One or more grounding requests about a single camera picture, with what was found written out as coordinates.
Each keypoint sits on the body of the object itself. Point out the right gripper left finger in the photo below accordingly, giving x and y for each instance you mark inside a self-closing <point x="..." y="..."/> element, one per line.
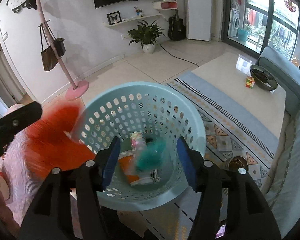
<point x="49" y="215"/>

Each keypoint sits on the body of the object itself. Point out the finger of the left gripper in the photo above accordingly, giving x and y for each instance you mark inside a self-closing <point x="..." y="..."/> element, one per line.
<point x="16" y="121"/>

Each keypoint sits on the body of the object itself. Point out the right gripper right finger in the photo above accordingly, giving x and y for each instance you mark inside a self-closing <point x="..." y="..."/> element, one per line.
<point x="248" y="215"/>

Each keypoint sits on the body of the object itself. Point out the red white paper cup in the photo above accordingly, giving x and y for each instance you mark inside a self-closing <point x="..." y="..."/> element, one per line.
<point x="49" y="143"/>

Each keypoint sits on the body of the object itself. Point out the orange trash in basket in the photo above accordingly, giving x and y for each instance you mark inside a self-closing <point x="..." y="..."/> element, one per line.
<point x="126" y="163"/>

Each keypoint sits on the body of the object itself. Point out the teal trash piece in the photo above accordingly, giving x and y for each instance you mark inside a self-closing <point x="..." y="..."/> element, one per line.
<point x="151" y="157"/>

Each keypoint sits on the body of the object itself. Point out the pink patterned tablecloth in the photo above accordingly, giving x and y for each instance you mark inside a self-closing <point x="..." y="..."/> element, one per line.
<point x="22" y="183"/>

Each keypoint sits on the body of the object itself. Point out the grey blue sofa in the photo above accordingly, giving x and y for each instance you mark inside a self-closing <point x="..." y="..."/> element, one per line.
<point x="283" y="195"/>

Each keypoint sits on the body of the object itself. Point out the brass table leg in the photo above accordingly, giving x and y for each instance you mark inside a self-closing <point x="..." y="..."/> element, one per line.
<point x="235" y="163"/>

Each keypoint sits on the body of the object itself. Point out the brown tote bag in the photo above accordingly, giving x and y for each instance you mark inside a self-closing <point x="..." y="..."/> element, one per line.
<point x="49" y="59"/>

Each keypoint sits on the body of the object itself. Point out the black small bag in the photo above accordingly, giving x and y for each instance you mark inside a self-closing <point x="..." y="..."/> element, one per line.
<point x="58" y="43"/>

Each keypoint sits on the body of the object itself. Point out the rubik cube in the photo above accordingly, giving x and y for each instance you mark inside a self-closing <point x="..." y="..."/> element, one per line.
<point x="249" y="82"/>

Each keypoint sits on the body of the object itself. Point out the black round ashtray bowl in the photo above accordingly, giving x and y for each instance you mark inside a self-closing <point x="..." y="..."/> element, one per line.
<point x="263" y="78"/>

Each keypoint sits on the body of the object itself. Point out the light blue laundry basket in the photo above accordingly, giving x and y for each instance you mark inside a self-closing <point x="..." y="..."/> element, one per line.
<point x="157" y="112"/>

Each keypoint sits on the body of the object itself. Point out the white coffee table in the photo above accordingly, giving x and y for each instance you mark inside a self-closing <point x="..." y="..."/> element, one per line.
<point x="267" y="107"/>

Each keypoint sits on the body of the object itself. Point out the framed butterfly picture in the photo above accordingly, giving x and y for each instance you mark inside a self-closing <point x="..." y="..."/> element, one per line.
<point x="114" y="18"/>

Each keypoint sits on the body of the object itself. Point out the potted green plant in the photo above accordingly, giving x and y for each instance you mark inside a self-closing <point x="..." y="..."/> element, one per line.
<point x="146" y="35"/>

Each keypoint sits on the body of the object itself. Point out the small figurine on shelf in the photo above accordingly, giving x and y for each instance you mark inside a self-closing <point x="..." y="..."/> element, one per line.
<point x="139" y="12"/>

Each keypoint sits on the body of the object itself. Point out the teal bucket outside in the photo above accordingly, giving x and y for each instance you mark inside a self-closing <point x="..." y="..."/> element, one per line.
<point x="242" y="35"/>

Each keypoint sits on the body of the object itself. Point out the white washing machine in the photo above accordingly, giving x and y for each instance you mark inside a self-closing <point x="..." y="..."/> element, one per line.
<point x="234" y="23"/>

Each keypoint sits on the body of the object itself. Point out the black guitar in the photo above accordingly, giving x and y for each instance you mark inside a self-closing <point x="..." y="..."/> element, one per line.
<point x="177" y="29"/>

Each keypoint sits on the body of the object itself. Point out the white red shelf box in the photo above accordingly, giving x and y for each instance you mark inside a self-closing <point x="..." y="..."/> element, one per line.
<point x="165" y="5"/>

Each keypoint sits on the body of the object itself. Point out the white refrigerator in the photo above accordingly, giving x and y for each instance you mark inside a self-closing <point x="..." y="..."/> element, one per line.
<point x="198" y="17"/>

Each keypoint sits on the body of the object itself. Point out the white wall shelf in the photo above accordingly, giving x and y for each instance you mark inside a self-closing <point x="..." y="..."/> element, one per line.
<point x="130" y="20"/>

